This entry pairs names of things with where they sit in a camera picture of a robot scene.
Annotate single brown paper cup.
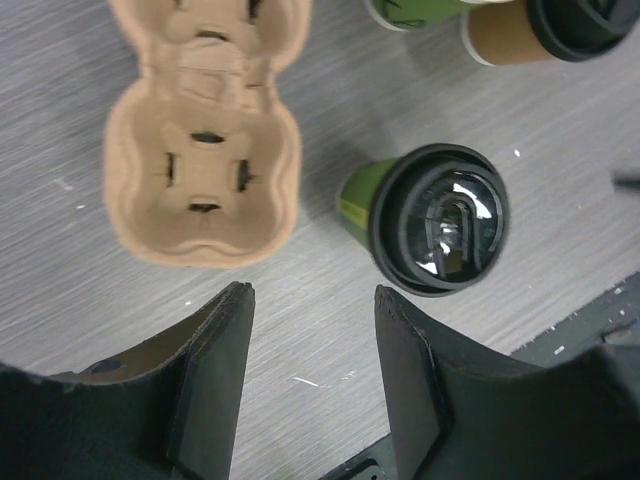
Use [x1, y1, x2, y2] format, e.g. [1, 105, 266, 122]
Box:
[461, 1, 553, 66]

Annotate green paper cup stack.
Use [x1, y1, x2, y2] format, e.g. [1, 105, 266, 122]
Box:
[364, 0, 516, 33]

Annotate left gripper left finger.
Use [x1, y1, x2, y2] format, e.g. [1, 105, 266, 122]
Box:
[1, 282, 255, 479]

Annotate black lid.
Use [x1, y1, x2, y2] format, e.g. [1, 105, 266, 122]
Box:
[526, 1, 639, 63]
[369, 143, 510, 297]

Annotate single green paper cup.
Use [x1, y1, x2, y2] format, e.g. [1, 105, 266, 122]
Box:
[337, 158, 399, 249]

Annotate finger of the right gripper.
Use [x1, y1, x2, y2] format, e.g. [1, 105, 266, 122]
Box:
[612, 170, 640, 193]

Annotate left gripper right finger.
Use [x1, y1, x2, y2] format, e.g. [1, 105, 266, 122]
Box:
[374, 284, 640, 480]

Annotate cardboard cup carrier tray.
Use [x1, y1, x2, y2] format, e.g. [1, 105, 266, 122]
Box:
[104, 1, 312, 269]

